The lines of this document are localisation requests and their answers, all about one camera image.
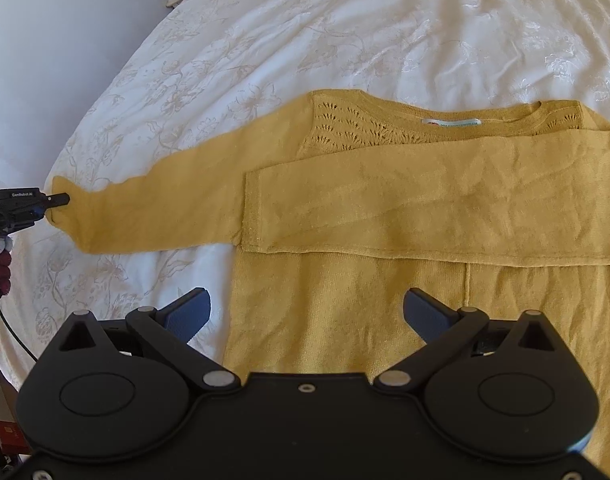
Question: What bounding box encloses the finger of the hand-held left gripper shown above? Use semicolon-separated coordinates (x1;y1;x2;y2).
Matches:
44;192;72;217

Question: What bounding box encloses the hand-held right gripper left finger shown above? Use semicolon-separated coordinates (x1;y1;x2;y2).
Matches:
59;288;241;395

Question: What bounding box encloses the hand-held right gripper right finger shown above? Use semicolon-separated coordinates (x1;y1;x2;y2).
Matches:
375;288;556;395

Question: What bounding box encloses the yellow knit sweater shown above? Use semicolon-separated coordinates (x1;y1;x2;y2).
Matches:
50;89;610;477

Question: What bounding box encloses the red box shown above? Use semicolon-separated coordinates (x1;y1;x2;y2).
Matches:
0;420;28;456

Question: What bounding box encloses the white floral bedspread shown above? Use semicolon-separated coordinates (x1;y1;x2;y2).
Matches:
0;0;610;392

